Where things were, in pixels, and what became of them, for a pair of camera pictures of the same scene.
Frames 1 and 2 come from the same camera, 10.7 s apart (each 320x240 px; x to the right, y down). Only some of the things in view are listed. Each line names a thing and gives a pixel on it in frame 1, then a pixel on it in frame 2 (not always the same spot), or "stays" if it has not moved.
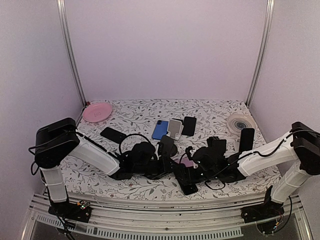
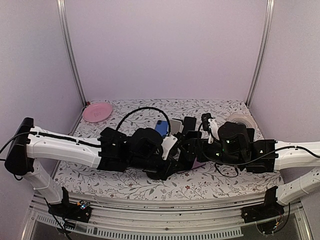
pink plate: [96, 112] stays
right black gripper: [188, 171] → [201, 146]
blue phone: [160, 129] stays
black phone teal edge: [189, 125] stays
